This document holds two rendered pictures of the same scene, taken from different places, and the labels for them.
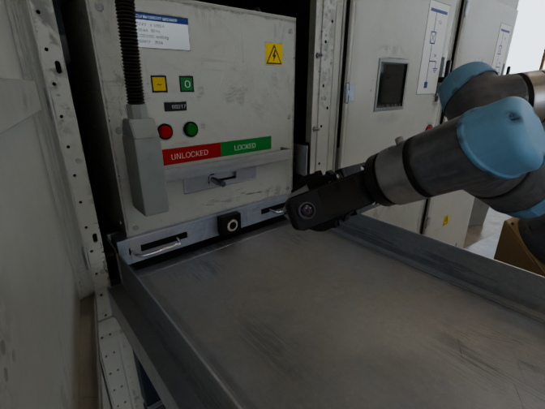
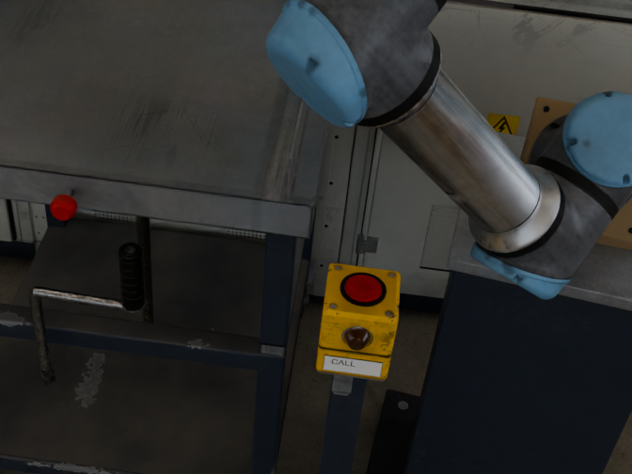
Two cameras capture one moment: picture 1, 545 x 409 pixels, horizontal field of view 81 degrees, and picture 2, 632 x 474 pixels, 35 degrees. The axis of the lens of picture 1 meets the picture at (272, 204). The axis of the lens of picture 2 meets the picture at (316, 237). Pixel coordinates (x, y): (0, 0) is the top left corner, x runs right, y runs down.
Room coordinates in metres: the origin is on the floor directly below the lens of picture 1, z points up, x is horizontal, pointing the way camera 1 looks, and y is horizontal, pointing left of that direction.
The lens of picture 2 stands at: (-0.27, -1.21, 1.65)
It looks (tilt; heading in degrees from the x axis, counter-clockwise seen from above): 42 degrees down; 42
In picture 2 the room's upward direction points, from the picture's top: 6 degrees clockwise
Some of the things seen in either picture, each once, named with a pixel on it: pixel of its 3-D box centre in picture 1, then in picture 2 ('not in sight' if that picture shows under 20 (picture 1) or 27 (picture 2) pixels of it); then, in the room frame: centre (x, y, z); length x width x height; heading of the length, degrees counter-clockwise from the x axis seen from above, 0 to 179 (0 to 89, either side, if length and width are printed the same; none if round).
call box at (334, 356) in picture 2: not in sight; (357, 321); (0.33, -0.75, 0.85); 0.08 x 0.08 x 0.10; 40
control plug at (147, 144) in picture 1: (144, 165); not in sight; (0.59, 0.24, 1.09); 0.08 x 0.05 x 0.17; 40
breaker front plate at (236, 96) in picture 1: (220, 122); not in sight; (0.78, 0.12, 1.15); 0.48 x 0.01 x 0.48; 130
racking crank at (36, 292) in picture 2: not in sight; (86, 319); (0.22, -0.36, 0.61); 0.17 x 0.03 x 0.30; 128
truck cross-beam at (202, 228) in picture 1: (222, 219); not in sight; (0.79, 0.13, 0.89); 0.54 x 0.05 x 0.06; 130
